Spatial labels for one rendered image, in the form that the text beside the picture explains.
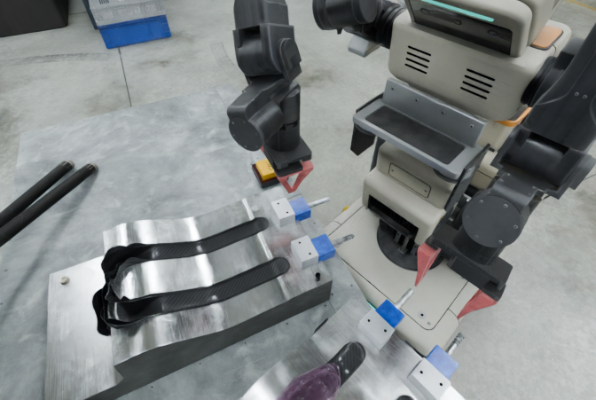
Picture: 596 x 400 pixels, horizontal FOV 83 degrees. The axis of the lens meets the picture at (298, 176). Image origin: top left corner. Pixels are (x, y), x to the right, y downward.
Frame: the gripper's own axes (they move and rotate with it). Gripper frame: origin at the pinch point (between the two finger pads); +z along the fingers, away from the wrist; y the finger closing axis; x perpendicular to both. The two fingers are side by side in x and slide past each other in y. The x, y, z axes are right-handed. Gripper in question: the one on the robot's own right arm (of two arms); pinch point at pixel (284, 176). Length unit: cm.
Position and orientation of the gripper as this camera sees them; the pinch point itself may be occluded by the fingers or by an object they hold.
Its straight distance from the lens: 65.2
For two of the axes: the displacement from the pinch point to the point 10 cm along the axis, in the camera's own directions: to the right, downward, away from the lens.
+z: -0.1, 6.9, 7.2
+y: 4.2, 6.5, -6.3
